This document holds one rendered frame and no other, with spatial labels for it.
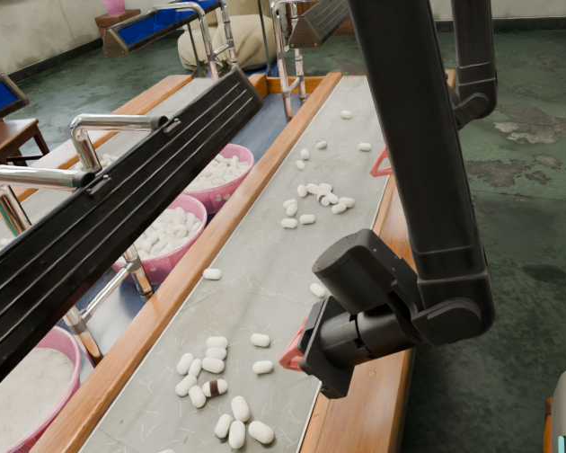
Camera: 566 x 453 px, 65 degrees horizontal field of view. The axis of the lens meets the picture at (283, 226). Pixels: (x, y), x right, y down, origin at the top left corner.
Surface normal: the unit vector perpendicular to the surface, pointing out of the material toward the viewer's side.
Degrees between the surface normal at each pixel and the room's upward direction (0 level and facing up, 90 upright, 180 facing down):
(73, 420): 0
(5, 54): 90
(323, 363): 50
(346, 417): 0
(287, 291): 0
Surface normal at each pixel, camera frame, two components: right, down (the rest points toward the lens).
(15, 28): 0.90, 0.15
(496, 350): -0.13, -0.80
